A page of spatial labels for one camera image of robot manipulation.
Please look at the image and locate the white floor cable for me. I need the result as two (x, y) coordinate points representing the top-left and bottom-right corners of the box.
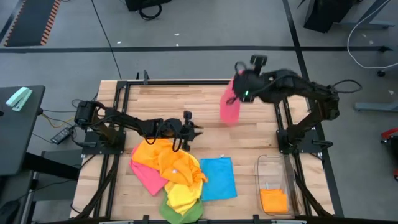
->
(346, 0), (398, 70)

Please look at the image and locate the red cart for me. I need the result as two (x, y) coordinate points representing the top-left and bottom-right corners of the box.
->
(381, 127), (398, 182)

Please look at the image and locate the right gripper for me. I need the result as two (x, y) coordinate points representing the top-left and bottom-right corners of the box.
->
(233, 55), (268, 103)

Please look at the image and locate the pink microfiber towel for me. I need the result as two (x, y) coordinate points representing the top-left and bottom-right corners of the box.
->
(219, 70), (242, 126)
(129, 145), (169, 197)

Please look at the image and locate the black desk leg frame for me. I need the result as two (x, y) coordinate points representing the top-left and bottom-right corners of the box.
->
(23, 149), (83, 202)

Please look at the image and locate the mint green stapler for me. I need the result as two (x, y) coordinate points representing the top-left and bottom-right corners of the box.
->
(5, 86), (34, 112)

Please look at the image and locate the black aluminium table frame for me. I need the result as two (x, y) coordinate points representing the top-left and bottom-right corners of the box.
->
(70, 79), (345, 224)

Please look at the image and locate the black equipment box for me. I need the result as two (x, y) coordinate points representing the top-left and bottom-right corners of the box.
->
(124, 0), (172, 12)

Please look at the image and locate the black cable bundle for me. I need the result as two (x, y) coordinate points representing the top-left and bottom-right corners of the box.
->
(294, 169), (332, 218)
(74, 154), (121, 219)

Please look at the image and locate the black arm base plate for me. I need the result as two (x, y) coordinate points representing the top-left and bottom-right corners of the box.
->
(81, 130), (127, 156)
(276, 129), (323, 155)

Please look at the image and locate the yellow cable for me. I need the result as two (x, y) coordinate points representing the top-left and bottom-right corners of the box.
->
(41, 108), (95, 129)

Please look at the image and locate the black side desk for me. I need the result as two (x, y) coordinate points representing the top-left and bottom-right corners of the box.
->
(0, 85), (46, 177)

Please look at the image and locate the blue microfiber towel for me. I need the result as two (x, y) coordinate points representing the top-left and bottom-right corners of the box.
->
(200, 157), (238, 202)

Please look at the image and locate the yellow microfiber towel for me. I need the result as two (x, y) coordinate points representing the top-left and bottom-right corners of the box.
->
(164, 155), (205, 216)

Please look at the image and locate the grey desk foot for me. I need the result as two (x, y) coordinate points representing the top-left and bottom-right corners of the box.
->
(354, 101), (398, 113)

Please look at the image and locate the clear plastic bin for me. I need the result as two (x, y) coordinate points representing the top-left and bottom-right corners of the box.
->
(254, 154), (304, 217)

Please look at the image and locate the orange microfiber towel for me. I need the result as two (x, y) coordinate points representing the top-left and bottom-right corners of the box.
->
(157, 148), (208, 187)
(259, 189), (289, 214)
(132, 139), (175, 170)

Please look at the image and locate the black desk base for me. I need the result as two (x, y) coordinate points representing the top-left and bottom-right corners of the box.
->
(303, 0), (396, 34)

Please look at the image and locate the black orange-edged floor mat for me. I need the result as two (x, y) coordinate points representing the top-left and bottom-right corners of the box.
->
(3, 0), (62, 47)

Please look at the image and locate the green microfiber towel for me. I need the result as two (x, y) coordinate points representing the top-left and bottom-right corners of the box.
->
(159, 194), (205, 224)

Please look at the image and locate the coiled black cable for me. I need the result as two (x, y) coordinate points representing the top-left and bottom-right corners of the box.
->
(138, 2), (163, 21)

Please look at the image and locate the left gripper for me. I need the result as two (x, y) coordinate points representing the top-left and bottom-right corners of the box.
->
(160, 110), (204, 152)

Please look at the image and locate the black power adapter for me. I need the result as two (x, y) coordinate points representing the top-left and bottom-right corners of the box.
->
(50, 126), (75, 146)

